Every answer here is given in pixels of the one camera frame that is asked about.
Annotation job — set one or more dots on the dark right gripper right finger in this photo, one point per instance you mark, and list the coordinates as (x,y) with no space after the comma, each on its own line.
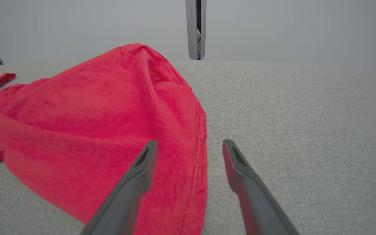
(256,205)

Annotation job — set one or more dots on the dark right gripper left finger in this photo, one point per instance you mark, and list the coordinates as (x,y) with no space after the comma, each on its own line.
(126,202)

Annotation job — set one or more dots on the red shirt with white sleeves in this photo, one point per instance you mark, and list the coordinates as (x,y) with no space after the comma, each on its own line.
(93,114)

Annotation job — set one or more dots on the grey metal partition post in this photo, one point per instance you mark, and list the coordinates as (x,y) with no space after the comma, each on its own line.
(191,29)

